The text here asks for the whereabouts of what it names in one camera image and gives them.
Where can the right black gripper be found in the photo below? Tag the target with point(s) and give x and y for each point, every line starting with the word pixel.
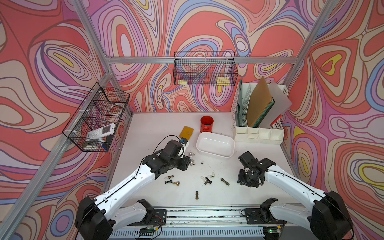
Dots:
pixel 241 181

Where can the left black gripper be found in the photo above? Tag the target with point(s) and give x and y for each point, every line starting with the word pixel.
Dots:
pixel 185 163

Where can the bronze queen chess piece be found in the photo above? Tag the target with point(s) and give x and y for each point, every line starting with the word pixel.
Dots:
pixel 225 182

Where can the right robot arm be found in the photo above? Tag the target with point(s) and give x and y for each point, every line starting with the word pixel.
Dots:
pixel 324 214

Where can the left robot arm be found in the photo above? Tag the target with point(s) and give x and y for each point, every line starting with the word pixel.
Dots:
pixel 99 217

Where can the white plastic storage box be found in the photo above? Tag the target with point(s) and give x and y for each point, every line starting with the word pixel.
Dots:
pixel 215 145

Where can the dark bronze piece pair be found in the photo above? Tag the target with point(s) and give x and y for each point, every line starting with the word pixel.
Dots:
pixel 169 179

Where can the yellow wallet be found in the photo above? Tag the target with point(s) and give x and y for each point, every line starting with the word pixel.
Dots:
pixel 186 133

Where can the red metal bucket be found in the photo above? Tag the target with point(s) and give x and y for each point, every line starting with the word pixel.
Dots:
pixel 206 124

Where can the white desk file organizer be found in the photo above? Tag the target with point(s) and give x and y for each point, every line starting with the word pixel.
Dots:
pixel 273 135

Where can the white remote control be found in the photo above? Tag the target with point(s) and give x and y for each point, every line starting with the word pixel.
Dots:
pixel 101 132

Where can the grey folder sheet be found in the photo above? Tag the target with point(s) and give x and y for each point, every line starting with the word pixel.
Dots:
pixel 282 103

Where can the brown cardboard folder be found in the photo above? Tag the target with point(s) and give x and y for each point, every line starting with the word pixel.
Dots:
pixel 260 103

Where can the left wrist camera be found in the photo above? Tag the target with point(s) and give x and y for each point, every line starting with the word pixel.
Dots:
pixel 185 144

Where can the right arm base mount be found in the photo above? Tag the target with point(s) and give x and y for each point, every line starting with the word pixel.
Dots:
pixel 257 216

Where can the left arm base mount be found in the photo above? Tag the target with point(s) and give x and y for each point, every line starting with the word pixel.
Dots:
pixel 155 217

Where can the black wire basket back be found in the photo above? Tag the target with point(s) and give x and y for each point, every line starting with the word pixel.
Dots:
pixel 199 68

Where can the black wire basket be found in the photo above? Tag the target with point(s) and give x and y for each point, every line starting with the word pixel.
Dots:
pixel 102 106
pixel 199 68

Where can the black wire basket left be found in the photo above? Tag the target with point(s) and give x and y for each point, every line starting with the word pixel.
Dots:
pixel 102 106

